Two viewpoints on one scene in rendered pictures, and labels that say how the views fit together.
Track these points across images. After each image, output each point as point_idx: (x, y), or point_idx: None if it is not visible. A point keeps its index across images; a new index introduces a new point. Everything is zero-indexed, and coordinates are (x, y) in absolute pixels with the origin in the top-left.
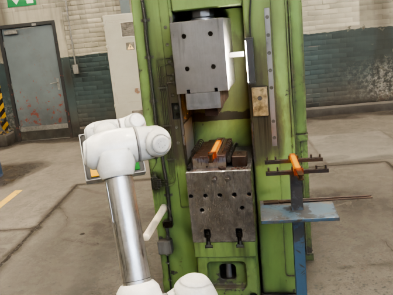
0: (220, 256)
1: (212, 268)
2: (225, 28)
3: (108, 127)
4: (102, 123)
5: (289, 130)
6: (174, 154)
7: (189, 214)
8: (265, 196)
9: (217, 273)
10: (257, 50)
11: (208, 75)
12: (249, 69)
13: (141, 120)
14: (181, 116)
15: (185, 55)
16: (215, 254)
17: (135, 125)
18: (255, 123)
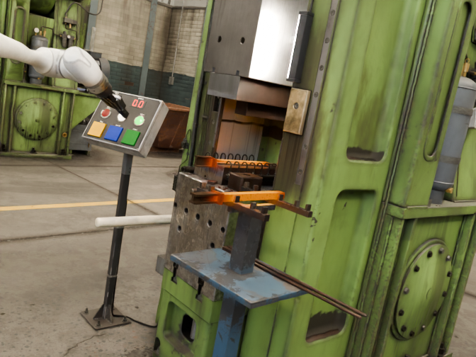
0: (179, 299)
1: (177, 314)
2: None
3: (37, 51)
4: (41, 47)
5: (321, 167)
6: (202, 155)
7: None
8: (268, 254)
9: (179, 323)
10: (314, 33)
11: (235, 51)
12: (292, 58)
13: (74, 56)
14: (219, 108)
15: (222, 21)
16: (176, 295)
17: (65, 59)
18: (285, 142)
